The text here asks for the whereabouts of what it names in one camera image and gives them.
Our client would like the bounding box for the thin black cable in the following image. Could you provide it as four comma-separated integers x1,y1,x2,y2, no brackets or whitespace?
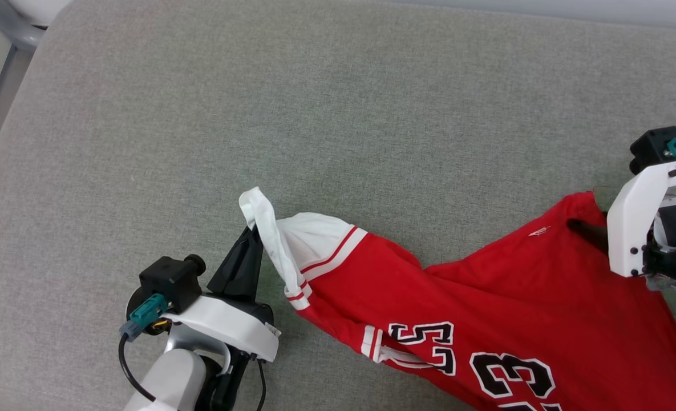
254,358,268,411

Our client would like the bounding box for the right white camera mount bracket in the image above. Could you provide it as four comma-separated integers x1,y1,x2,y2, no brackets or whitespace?
606,158,676,279

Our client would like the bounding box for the left white camera mount bracket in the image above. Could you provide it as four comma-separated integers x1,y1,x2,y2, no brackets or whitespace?
163,295,282,362

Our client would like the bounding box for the white round object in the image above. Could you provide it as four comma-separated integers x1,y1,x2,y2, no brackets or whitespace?
9,0,74,27

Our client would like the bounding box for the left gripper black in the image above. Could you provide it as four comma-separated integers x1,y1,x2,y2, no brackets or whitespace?
126,225,276,335

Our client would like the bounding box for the red basketball jersey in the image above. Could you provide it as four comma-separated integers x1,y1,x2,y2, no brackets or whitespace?
238,187,676,411

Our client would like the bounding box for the thick black camera cable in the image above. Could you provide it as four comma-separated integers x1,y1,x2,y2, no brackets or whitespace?
118,333,157,404

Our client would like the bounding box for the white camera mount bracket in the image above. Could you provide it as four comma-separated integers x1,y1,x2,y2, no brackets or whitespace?
163,295,282,362
606,158,676,279

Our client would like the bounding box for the left teal cable connector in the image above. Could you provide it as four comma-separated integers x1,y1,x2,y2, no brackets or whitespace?
119,293,169,343

